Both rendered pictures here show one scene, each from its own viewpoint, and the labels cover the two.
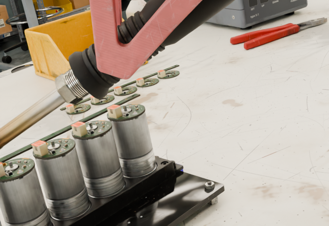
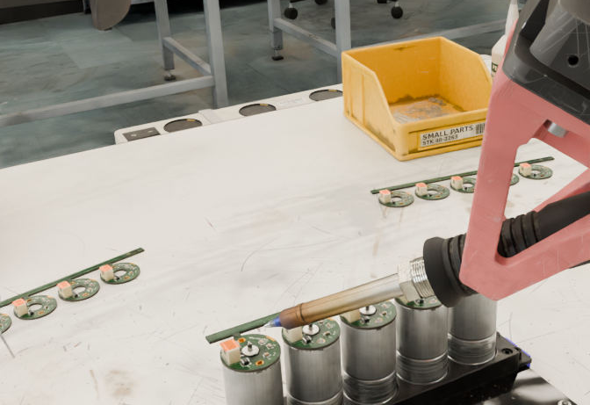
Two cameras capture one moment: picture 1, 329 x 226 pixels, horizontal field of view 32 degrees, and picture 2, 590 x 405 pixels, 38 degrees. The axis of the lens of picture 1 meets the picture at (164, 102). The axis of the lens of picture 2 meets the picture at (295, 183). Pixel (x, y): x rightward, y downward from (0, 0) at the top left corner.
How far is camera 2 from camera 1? 0.08 m
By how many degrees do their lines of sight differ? 15
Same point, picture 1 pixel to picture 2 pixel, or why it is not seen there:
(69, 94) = (413, 292)
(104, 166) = (427, 347)
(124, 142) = (459, 316)
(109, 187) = (427, 373)
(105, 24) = (485, 234)
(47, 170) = (353, 341)
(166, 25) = (569, 257)
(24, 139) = (316, 230)
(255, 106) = not seen: outside the picture
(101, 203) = (411, 393)
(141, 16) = (536, 226)
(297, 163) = not seen: outside the picture
